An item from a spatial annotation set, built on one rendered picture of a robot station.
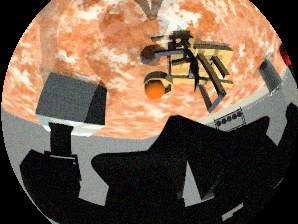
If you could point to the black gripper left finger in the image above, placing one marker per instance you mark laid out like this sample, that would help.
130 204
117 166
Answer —
164 161

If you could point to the brown ball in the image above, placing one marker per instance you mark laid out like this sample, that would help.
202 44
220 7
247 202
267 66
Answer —
154 89

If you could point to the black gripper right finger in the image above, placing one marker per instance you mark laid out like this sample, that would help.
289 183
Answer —
211 150

